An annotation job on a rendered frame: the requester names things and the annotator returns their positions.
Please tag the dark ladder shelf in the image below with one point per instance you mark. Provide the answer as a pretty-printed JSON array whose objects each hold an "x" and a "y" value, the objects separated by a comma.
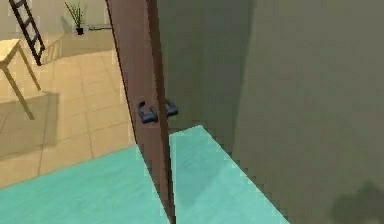
[{"x": 28, "y": 30}]

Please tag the brown room door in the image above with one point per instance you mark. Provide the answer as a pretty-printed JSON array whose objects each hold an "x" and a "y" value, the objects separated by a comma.
[{"x": 140, "y": 66}]

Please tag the green house plant black pot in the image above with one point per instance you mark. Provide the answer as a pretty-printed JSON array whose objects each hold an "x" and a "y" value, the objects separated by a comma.
[{"x": 77, "y": 18}]

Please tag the light wooden table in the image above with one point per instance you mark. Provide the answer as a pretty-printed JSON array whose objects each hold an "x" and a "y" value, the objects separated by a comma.
[{"x": 13, "y": 70}]

